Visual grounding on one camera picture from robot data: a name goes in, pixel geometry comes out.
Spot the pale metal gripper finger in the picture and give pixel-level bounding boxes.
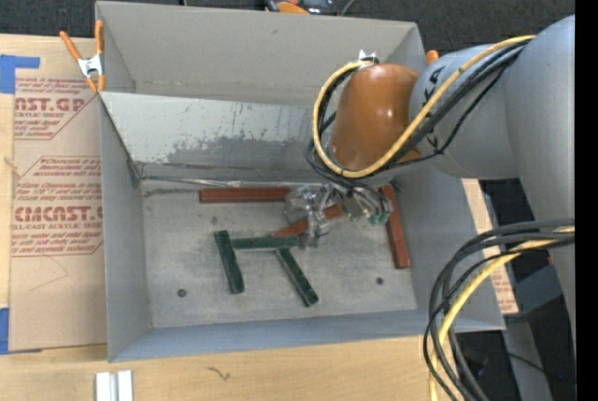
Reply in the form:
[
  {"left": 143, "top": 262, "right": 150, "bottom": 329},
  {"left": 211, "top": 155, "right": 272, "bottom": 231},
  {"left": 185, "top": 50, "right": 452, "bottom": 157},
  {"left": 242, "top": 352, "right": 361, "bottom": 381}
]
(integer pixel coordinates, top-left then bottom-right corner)
[
  {"left": 298, "top": 208, "right": 332, "bottom": 250},
  {"left": 283, "top": 185, "right": 324, "bottom": 225}
]

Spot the red-brown flat block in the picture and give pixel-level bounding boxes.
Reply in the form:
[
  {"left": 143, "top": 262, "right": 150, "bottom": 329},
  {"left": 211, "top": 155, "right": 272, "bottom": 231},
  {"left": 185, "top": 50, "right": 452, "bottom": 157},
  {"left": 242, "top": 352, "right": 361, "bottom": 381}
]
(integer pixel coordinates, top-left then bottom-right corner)
[
  {"left": 381, "top": 183, "right": 412, "bottom": 270},
  {"left": 271, "top": 204, "right": 346, "bottom": 239},
  {"left": 199, "top": 186, "right": 292, "bottom": 205}
]

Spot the dark green flat block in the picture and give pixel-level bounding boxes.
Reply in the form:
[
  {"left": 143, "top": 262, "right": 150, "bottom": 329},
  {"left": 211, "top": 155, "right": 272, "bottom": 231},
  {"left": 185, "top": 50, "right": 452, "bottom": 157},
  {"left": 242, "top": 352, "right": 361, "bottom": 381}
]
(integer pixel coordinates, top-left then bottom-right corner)
[
  {"left": 274, "top": 247, "right": 320, "bottom": 308},
  {"left": 230, "top": 236, "right": 301, "bottom": 251},
  {"left": 213, "top": 229, "right": 246, "bottom": 295}
]

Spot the grey metal bin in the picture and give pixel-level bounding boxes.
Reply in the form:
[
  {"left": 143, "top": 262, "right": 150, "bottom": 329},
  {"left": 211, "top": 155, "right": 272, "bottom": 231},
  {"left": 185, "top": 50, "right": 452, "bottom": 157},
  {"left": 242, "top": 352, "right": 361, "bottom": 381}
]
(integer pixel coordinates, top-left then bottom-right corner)
[{"left": 94, "top": 0, "right": 506, "bottom": 364}]

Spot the brown cardboard board red print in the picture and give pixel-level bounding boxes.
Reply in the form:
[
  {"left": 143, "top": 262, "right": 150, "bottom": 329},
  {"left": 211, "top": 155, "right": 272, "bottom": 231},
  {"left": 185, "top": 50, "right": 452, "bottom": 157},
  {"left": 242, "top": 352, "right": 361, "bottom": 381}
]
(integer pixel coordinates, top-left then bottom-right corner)
[{"left": 0, "top": 33, "right": 520, "bottom": 354}]

